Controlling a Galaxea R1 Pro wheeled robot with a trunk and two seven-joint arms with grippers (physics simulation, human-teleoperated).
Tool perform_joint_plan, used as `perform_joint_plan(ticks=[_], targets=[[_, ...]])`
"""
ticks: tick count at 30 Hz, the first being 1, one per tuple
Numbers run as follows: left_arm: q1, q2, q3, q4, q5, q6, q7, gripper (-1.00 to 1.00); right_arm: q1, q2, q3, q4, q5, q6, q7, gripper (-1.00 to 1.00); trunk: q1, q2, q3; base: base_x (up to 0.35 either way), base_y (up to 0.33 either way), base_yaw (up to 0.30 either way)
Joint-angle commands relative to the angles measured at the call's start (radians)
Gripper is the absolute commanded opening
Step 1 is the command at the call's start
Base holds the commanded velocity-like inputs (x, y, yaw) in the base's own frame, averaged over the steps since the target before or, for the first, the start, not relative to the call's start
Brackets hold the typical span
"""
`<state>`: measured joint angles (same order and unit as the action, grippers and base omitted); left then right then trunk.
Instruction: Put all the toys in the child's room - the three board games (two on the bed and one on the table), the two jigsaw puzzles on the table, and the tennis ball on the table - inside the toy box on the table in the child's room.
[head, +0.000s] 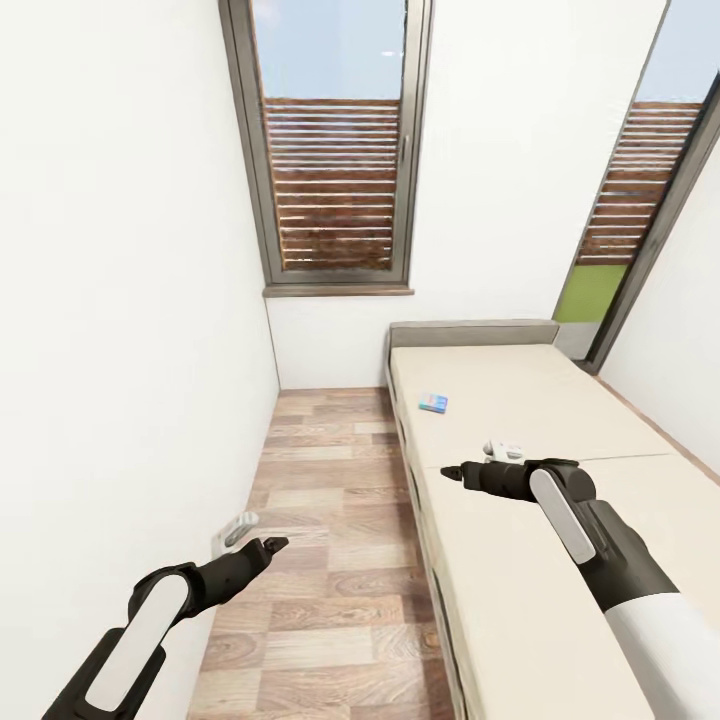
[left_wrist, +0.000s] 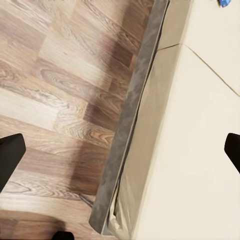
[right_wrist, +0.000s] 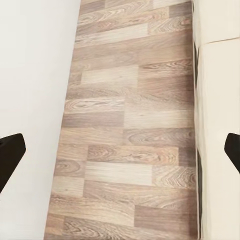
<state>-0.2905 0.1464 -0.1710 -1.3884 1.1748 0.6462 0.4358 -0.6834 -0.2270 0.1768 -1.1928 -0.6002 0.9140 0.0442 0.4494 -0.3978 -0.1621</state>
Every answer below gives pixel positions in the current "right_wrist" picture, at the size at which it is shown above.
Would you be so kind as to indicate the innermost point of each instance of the bed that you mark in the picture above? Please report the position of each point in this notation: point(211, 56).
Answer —
point(216, 76)

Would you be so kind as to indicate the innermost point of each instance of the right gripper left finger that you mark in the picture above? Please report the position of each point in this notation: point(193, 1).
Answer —
point(12, 150)

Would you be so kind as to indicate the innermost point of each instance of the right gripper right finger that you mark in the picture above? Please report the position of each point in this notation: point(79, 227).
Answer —
point(232, 149)

